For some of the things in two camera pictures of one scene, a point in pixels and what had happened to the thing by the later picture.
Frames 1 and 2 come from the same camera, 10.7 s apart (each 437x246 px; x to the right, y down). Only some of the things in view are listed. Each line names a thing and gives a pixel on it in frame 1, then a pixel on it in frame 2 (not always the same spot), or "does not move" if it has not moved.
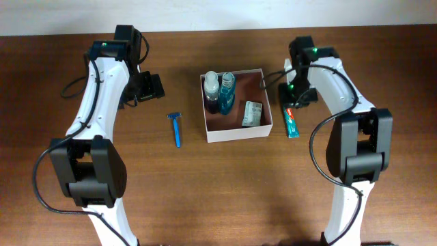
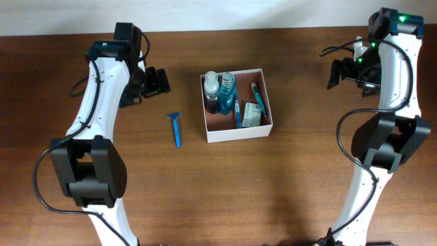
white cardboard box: [250, 86] does not move
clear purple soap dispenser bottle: [211, 87] does not move
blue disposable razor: [176, 131] does not move
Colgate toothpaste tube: [291, 125] → [255, 89]
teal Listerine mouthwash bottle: [227, 93] does not move
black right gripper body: [298, 92] → [367, 71]
